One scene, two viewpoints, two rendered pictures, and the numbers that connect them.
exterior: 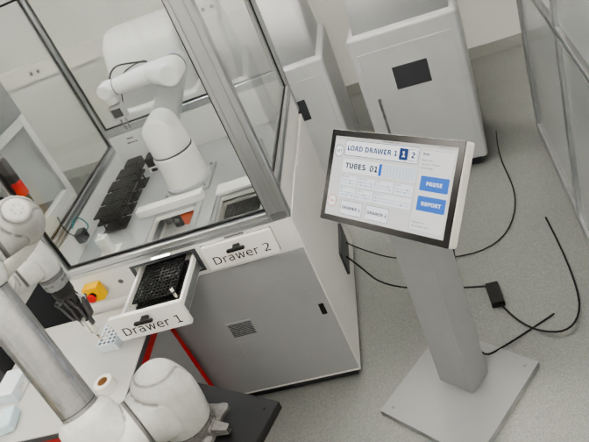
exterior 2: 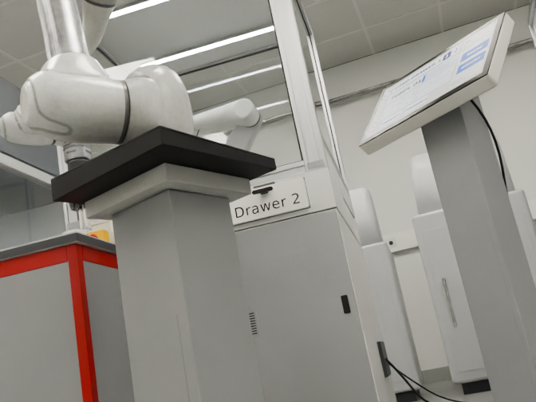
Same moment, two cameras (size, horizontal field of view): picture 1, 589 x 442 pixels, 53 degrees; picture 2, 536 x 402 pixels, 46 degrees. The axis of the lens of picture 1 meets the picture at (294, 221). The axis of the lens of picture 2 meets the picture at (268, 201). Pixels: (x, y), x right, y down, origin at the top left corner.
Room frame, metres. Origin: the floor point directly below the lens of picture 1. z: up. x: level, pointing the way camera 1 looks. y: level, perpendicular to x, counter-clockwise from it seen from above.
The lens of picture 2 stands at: (-0.24, 0.43, 0.30)
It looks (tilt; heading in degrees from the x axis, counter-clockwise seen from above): 15 degrees up; 355
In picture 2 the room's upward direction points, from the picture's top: 11 degrees counter-clockwise
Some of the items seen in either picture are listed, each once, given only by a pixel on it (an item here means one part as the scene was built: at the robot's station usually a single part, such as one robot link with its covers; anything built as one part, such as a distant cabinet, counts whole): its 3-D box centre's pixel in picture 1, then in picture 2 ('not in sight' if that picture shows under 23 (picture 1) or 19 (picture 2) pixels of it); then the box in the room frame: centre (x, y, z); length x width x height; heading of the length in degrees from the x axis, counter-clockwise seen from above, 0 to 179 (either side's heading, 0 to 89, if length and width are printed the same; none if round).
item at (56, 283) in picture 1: (53, 280); (77, 155); (1.82, 0.85, 1.13); 0.09 x 0.09 x 0.06
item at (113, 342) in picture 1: (112, 336); not in sight; (1.86, 0.82, 0.78); 0.12 x 0.08 x 0.04; 162
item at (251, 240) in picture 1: (239, 249); (266, 201); (1.89, 0.23, 0.87); 0.29 x 0.02 x 0.11; 74
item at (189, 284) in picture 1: (164, 283); not in sight; (1.91, 0.56, 0.86); 0.40 x 0.26 x 0.06; 164
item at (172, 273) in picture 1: (163, 283); not in sight; (1.91, 0.56, 0.87); 0.22 x 0.18 x 0.06; 164
